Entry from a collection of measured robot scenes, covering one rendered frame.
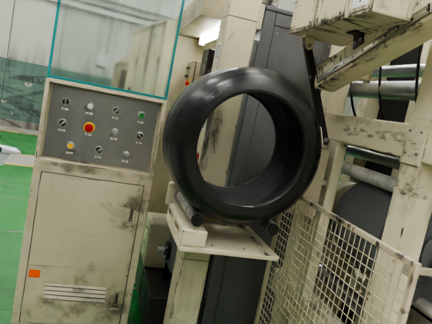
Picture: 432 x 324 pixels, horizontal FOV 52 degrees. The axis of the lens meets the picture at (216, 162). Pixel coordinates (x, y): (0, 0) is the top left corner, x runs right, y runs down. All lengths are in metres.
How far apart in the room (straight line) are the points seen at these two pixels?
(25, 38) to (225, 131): 8.77
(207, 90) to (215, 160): 0.48
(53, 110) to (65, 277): 0.80
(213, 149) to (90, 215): 0.71
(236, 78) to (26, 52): 9.08
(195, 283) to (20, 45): 8.83
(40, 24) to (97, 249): 8.48
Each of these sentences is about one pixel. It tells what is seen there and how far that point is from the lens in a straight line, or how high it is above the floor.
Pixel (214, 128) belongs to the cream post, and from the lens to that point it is 1.85.
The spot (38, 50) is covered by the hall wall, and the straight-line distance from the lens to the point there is 10.39.
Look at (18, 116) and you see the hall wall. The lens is 10.36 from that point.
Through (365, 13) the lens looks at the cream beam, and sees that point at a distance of 1.43.
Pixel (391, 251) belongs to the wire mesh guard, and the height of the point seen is 0.99.
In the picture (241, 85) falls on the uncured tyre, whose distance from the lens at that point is 1.47.
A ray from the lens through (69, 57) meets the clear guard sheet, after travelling 2.16.
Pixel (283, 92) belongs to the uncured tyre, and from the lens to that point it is 1.52.
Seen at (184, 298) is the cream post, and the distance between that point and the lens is 2.04.
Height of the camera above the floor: 1.29
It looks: 7 degrees down
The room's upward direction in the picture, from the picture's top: 11 degrees clockwise
